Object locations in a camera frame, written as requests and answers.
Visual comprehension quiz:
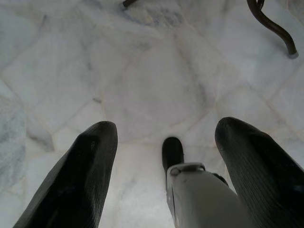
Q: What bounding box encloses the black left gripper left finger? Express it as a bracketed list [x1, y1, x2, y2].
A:
[13, 121, 119, 228]

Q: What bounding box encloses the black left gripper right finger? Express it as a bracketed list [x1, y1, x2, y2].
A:
[214, 117, 304, 228]

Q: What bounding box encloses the black robot left foot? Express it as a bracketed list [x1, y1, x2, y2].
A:
[161, 137, 185, 171]

